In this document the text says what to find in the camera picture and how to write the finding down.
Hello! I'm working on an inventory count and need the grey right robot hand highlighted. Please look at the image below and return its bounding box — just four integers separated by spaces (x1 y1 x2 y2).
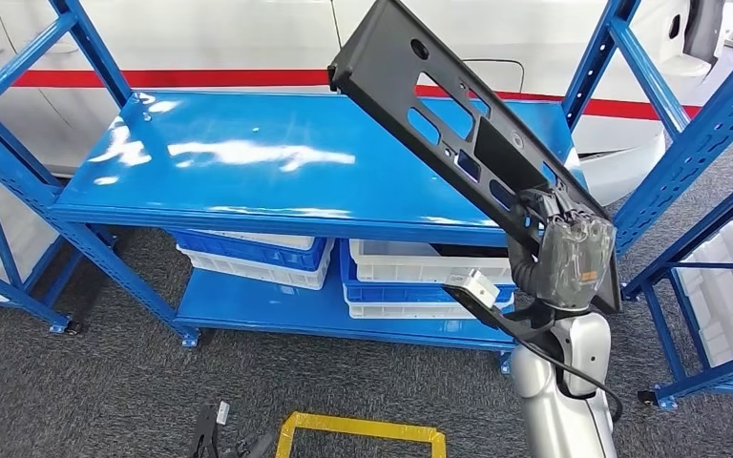
520 187 618 313

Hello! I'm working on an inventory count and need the black plastic plate bracket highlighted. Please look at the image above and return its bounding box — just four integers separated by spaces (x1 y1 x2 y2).
326 0 623 316

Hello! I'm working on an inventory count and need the black part in crate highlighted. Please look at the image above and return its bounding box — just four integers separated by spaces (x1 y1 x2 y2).
432 244 510 260

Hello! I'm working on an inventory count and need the yellow floor tape square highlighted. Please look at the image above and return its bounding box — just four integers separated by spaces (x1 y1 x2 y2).
274 411 448 458

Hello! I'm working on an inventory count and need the white car with red stripe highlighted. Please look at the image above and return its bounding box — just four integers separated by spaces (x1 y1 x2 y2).
0 0 719 207

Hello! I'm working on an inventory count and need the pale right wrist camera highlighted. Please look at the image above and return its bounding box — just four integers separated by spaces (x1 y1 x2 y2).
443 269 557 340

